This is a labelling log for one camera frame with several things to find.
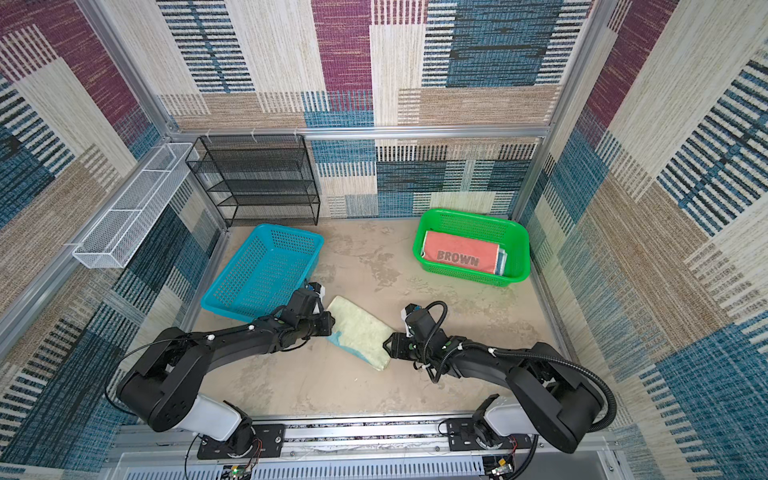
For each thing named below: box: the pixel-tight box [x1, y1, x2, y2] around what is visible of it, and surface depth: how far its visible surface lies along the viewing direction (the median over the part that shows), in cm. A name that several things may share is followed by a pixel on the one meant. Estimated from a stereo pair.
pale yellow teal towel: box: [326, 295, 394, 371], surface depth 91 cm
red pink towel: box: [424, 230, 500, 274], surface depth 105 cm
